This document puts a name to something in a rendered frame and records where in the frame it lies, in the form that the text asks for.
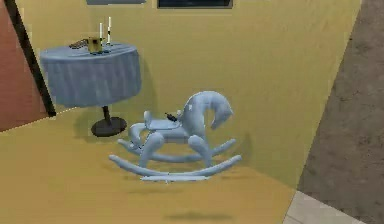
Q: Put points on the pale blue rocking horse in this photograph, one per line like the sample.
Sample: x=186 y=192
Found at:
x=196 y=120

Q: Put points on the small black object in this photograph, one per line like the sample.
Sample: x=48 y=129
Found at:
x=171 y=117

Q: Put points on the round table with blue cloth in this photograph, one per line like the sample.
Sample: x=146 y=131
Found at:
x=90 y=75

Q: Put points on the dark framed picture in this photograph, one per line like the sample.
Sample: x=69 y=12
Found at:
x=195 y=3

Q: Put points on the white candle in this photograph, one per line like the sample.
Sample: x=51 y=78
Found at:
x=109 y=30
x=100 y=30

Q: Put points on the dark flat object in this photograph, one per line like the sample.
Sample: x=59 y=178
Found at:
x=78 y=43

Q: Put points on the grey framed picture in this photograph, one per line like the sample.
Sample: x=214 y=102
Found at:
x=115 y=1

